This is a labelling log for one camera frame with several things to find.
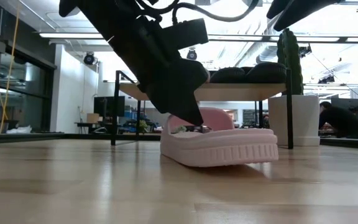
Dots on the ceiling light bar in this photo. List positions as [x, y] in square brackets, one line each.
[73, 35]

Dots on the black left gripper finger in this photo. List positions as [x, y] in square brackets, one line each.
[179, 90]

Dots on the green cactus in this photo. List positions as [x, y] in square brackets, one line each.
[291, 62]

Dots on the pink rubber slide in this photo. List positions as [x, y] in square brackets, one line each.
[222, 149]

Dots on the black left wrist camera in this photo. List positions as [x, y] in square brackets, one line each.
[186, 32]

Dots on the white plant pot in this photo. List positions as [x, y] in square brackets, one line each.
[303, 118]

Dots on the person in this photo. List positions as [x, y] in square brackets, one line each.
[343, 121]

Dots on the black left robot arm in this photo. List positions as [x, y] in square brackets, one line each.
[104, 6]

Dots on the black rubber slide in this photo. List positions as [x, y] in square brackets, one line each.
[267, 74]
[228, 76]

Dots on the black computer monitor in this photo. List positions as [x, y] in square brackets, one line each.
[104, 105]
[357, 102]

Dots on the round black ceiling device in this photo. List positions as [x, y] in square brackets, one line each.
[191, 55]
[89, 58]

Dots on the cardboard box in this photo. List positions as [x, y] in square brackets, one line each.
[93, 118]

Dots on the wooden shelf black frame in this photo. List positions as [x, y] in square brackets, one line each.
[235, 91]

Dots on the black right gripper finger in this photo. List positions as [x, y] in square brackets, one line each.
[303, 11]
[278, 6]

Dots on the green plant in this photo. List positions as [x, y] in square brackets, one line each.
[143, 126]

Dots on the white cloth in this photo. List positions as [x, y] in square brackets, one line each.
[19, 129]

